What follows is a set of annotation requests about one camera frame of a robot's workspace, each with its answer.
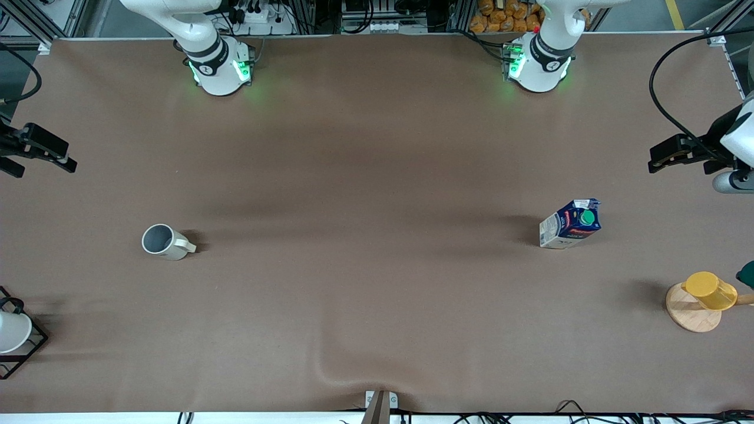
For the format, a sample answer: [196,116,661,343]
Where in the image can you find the white cup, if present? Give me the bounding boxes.
[0,310,33,355]

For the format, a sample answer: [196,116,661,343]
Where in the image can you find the blue white milk carton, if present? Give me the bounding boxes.
[539,198,602,250]

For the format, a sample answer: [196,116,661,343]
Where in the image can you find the aluminium frame profile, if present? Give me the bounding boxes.
[0,0,89,54]

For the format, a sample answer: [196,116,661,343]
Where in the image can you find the bag of orange snacks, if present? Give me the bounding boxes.
[469,0,591,34]

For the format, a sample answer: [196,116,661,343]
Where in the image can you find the wooden mug stand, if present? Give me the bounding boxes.
[666,281,754,334]

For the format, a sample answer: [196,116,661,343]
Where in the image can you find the white power strip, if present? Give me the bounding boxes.
[232,5,296,36]
[361,20,408,35]

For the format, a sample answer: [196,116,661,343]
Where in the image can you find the yellow plastic cup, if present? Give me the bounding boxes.
[682,271,738,311]

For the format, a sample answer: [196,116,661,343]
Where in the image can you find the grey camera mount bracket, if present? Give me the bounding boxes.
[361,390,399,424]

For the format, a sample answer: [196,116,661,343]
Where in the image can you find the brown table cloth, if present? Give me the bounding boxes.
[0,32,754,414]

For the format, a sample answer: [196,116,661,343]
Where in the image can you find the thin black cables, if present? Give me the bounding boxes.
[448,399,754,424]

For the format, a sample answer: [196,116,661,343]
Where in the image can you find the black wire rack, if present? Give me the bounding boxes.
[0,286,49,380]

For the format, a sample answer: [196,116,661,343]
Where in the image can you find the white ribbed HOME mug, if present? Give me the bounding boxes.
[141,224,197,261]

